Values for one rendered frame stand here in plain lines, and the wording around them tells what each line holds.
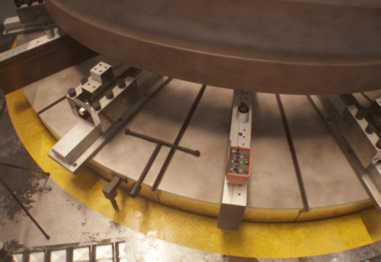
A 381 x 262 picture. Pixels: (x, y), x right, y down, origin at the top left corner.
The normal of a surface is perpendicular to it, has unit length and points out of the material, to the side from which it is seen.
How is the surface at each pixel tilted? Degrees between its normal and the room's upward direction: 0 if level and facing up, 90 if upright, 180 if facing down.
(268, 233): 0
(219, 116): 0
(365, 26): 90
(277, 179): 0
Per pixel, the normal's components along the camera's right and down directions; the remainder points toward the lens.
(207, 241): 0.00, -0.67
